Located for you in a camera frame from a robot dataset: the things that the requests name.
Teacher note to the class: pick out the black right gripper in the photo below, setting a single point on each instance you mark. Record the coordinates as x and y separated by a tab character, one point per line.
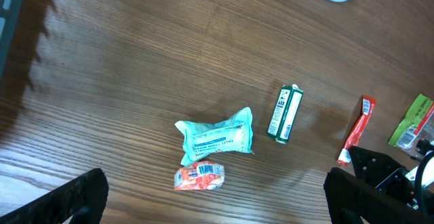
393	179

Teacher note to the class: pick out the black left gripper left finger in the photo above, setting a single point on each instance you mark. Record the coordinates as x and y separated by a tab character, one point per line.
81	200

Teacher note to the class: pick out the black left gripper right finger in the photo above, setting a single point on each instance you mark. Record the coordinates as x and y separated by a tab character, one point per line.
351	200

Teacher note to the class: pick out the green candy bag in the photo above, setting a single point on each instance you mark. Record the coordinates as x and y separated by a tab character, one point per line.
417	124

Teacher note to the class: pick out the red coffee stick sachet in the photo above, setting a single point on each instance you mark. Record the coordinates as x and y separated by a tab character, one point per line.
353	139

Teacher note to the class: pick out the green white gum pack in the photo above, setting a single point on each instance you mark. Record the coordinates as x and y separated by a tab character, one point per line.
284	113

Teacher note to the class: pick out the orange snack packet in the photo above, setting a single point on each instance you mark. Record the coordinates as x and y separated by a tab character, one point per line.
203	175

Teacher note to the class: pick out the teal tissue pack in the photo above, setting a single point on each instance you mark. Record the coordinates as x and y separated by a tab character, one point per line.
202	139

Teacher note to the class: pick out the grey plastic shopping basket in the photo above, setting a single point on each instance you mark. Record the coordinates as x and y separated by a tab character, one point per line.
10	10

